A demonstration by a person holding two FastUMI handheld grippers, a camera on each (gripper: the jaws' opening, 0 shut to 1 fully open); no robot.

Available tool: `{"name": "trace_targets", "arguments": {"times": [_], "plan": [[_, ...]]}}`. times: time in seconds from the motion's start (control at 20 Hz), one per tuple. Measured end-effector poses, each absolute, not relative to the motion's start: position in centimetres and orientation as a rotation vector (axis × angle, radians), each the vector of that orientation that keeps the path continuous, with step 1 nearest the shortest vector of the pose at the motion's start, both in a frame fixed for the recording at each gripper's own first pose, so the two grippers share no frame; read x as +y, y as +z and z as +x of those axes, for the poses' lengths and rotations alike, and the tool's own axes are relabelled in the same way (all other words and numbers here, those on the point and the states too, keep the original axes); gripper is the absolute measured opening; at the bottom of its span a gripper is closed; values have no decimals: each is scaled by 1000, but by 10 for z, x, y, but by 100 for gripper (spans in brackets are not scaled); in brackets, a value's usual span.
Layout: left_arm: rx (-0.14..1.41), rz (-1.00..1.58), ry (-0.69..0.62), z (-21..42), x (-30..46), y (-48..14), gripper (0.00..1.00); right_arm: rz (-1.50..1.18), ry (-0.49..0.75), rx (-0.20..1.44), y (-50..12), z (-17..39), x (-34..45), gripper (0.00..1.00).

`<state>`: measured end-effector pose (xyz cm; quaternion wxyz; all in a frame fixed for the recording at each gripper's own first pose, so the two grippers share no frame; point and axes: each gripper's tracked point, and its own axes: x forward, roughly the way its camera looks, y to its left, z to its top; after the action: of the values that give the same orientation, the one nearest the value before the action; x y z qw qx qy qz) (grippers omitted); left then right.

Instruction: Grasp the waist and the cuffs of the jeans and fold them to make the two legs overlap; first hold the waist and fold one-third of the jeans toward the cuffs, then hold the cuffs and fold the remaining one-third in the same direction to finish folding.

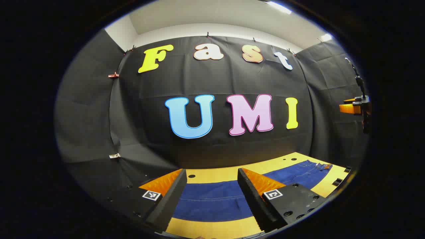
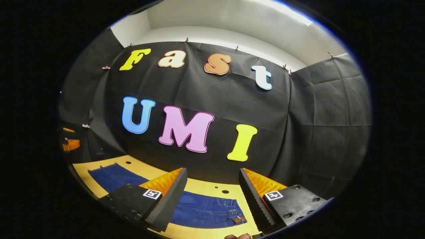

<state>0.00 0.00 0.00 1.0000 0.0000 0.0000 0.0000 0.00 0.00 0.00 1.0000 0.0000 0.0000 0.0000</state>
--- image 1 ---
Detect blue denim jeans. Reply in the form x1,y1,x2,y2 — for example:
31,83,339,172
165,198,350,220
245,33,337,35
172,160,333,222

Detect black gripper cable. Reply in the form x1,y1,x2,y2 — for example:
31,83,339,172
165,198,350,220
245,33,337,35
345,57,367,99

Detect black backdrop cloth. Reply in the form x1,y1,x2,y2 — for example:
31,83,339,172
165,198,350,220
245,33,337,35
55,30,371,206

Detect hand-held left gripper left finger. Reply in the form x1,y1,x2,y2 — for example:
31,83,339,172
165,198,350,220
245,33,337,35
104,168,188,233

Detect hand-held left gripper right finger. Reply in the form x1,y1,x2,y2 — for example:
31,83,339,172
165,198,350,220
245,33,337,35
237,168,328,233

